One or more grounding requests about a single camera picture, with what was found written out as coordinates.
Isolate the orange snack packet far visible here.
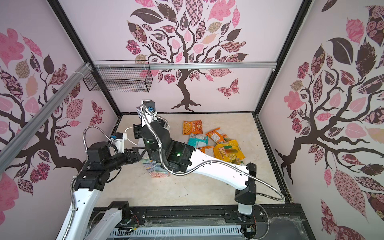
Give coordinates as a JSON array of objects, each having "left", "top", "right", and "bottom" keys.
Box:
[{"left": 183, "top": 120, "right": 203, "bottom": 135}]

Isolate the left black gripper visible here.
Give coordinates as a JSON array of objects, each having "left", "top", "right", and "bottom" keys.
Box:
[{"left": 104, "top": 147, "right": 148, "bottom": 173}]

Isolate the aluminium rail back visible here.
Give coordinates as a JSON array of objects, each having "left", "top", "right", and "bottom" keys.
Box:
[{"left": 94, "top": 62, "right": 277, "bottom": 70}]

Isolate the aluminium rail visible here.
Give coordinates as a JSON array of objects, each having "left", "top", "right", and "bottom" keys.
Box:
[
  {"left": 94, "top": 62, "right": 277, "bottom": 70},
  {"left": 1, "top": 63, "right": 92, "bottom": 173}
]

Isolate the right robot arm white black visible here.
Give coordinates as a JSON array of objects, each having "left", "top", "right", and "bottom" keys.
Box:
[{"left": 138, "top": 101, "right": 286, "bottom": 216}]

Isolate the orange white snack packet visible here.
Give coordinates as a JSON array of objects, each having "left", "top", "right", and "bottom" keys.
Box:
[{"left": 206, "top": 127, "right": 231, "bottom": 145}]

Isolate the aluminium rail left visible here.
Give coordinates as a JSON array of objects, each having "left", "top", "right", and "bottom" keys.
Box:
[{"left": 1, "top": 63, "right": 92, "bottom": 173}]

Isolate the orange mango snack bag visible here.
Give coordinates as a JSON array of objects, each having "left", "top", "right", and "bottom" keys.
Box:
[{"left": 197, "top": 146, "right": 214, "bottom": 156}]

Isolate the yellow mango snack bag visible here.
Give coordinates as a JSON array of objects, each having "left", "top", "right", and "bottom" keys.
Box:
[{"left": 214, "top": 140, "right": 245, "bottom": 165}]

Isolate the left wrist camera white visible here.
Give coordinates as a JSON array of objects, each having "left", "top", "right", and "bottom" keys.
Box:
[{"left": 111, "top": 133, "right": 128, "bottom": 153}]

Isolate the patterned paper gift bag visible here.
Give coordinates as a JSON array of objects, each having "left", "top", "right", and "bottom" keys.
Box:
[{"left": 124, "top": 127, "right": 172, "bottom": 179}]

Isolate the white slotted cable duct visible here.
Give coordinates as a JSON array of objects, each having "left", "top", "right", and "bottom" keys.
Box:
[{"left": 109, "top": 226, "right": 243, "bottom": 239}]

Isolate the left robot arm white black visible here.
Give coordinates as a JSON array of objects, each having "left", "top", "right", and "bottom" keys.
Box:
[{"left": 57, "top": 127, "right": 142, "bottom": 240}]

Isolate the black wire basket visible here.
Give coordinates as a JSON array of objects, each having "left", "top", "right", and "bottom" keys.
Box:
[{"left": 83, "top": 61, "right": 154, "bottom": 93}]

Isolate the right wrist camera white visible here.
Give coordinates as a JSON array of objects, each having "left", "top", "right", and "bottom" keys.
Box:
[{"left": 137, "top": 100, "right": 156, "bottom": 117}]

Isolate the teal snack packet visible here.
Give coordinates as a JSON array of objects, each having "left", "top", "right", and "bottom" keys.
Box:
[{"left": 188, "top": 134, "right": 209, "bottom": 148}]

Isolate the black base frame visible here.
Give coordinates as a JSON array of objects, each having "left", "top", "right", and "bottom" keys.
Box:
[{"left": 55, "top": 203, "right": 316, "bottom": 240}]

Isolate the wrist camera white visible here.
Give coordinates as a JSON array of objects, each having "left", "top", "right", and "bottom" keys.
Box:
[
  {"left": 111, "top": 133, "right": 128, "bottom": 153},
  {"left": 137, "top": 100, "right": 156, "bottom": 117}
]

